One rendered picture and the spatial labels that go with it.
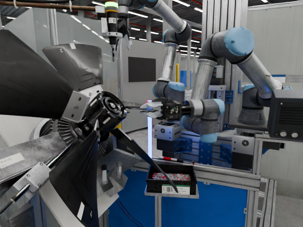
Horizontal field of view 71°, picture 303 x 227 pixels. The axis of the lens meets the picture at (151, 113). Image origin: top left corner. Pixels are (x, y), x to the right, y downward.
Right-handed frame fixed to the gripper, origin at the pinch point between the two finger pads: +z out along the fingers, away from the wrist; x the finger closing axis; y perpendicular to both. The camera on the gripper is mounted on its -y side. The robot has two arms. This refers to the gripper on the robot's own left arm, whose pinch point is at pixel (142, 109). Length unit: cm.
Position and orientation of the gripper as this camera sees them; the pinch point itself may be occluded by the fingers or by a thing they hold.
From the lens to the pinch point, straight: 87.0
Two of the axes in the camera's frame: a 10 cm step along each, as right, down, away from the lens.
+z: -9.7, 0.6, -2.6
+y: 2.6, 2.7, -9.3
